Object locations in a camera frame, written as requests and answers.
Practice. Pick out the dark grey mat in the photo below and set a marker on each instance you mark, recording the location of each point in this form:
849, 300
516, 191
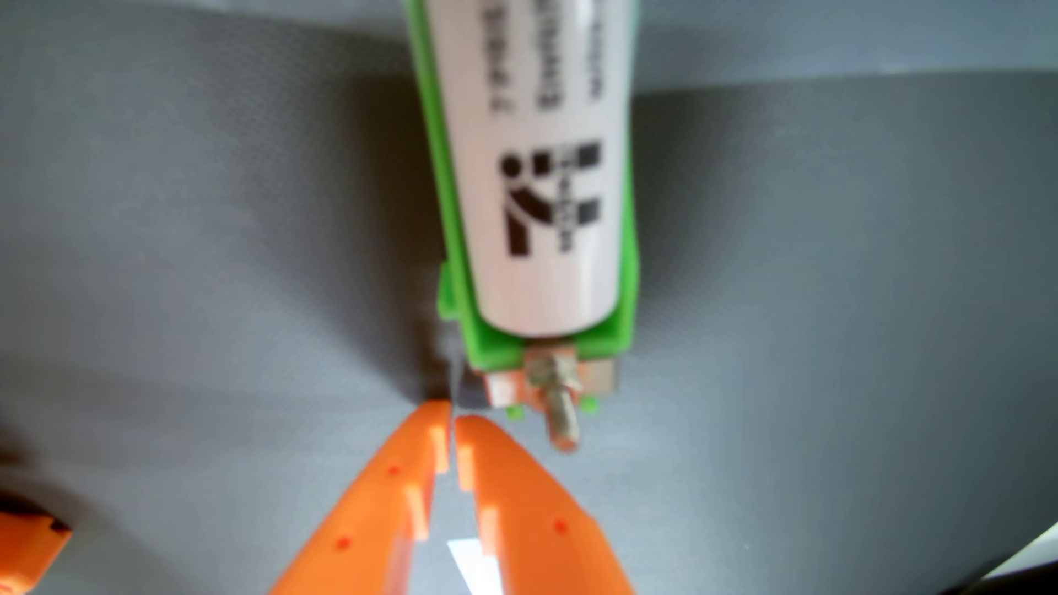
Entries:
826, 289

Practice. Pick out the orange robot part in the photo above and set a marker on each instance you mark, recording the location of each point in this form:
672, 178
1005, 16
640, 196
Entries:
25, 545

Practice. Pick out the white cylindrical battery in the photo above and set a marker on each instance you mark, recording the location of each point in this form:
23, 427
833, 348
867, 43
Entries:
537, 264

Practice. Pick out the grey tape strip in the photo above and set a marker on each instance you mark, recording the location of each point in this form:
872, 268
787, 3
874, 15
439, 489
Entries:
826, 33

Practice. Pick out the green battery holder with bolts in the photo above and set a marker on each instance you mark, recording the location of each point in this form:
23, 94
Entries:
578, 351

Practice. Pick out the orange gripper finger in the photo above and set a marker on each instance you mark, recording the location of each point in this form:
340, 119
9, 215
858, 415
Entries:
355, 529
537, 529

